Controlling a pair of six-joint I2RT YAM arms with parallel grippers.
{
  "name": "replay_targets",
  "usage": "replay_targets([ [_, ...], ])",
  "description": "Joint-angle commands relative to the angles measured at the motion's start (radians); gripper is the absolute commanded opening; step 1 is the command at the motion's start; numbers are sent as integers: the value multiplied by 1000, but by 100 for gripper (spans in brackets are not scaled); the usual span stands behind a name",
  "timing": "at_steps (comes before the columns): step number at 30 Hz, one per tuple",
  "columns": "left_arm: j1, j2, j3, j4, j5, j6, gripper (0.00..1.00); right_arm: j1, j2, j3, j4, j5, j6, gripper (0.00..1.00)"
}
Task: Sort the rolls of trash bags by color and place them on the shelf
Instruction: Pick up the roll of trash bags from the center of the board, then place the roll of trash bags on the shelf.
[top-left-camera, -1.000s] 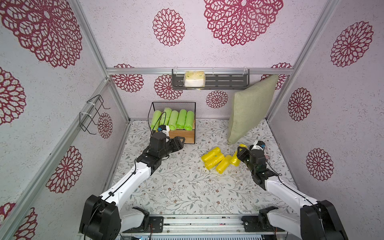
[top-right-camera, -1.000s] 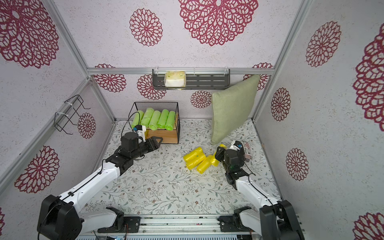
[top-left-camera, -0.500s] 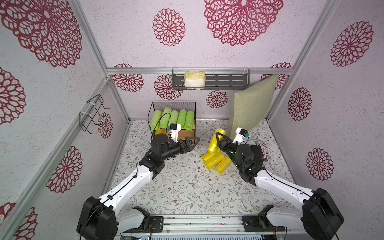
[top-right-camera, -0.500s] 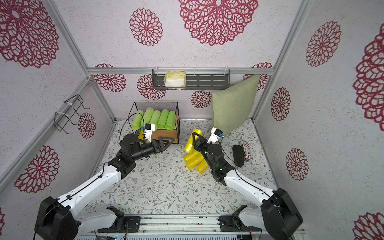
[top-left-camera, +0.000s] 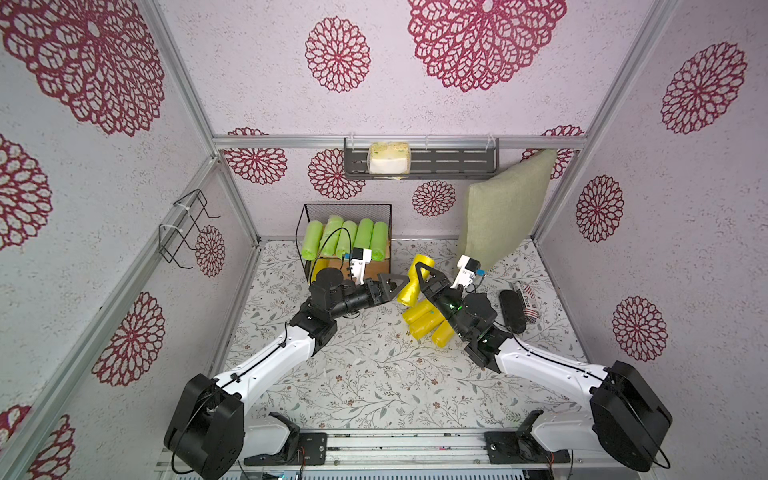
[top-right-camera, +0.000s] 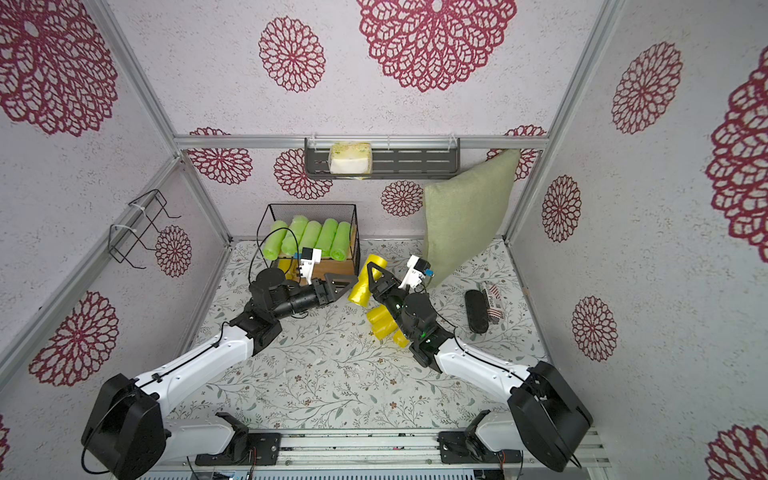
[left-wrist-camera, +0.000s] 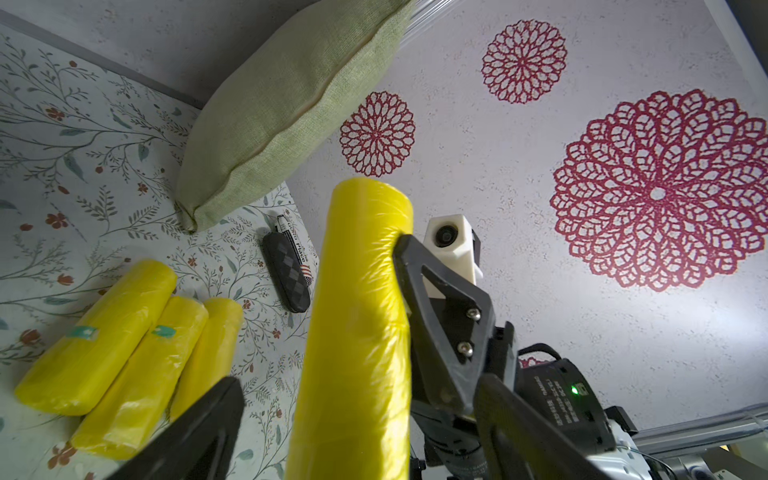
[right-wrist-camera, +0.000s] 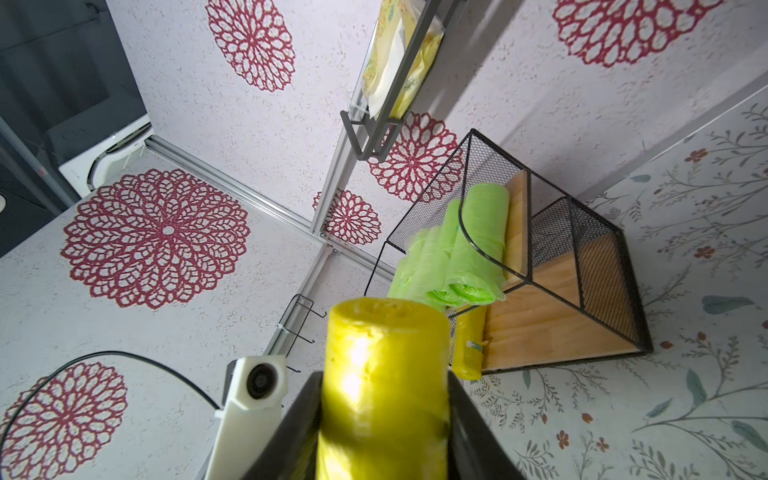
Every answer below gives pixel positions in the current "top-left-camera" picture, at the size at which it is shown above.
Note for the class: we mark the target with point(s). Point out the yellow bag roll front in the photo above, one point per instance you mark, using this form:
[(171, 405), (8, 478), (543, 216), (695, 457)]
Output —
[(319, 265)]

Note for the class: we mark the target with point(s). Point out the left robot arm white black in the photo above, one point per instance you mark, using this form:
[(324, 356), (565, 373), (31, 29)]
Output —
[(208, 431)]

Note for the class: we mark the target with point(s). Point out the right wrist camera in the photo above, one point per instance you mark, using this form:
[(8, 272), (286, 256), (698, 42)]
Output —
[(468, 269)]

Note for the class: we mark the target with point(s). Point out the black wire wooden shelf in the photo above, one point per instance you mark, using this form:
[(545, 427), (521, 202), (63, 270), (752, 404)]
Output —
[(348, 211)]

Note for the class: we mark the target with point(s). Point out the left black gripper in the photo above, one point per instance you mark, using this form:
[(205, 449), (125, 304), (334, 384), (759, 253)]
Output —
[(385, 293)]

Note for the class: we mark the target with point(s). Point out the green bag roll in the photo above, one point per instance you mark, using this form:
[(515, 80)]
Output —
[(311, 241), (331, 235), (346, 239), (379, 241), (364, 234)]

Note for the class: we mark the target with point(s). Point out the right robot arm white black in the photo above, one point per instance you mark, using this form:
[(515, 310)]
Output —
[(621, 414)]

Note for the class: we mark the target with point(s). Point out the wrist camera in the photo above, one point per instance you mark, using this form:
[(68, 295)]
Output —
[(359, 258), (468, 269)]

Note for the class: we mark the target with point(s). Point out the green cushion pillow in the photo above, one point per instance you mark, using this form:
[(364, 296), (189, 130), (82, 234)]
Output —
[(501, 212)]

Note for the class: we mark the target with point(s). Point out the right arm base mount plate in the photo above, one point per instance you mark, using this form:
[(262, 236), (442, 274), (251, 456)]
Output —
[(510, 447)]

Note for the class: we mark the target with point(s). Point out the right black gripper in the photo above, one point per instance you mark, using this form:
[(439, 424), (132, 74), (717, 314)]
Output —
[(444, 294)]

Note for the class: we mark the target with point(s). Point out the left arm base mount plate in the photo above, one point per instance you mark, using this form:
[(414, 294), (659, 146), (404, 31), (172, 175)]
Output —
[(302, 449)]

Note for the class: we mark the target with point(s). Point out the grey wall mounted rack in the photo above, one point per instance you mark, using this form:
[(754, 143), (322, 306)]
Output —
[(475, 161)]

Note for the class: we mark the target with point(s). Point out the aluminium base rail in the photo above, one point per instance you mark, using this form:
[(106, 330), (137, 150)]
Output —
[(427, 449)]

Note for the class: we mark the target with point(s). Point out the black oval object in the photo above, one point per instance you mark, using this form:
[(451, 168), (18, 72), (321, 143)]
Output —
[(513, 310)]

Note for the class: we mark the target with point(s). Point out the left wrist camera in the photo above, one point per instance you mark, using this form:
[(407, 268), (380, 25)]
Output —
[(359, 258)]

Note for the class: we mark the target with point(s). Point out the white yellow sponge block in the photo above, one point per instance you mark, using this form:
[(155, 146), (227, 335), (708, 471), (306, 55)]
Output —
[(389, 158)]

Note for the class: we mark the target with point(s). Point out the yellow bag roll top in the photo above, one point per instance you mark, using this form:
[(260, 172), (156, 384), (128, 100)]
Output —
[(417, 311)]

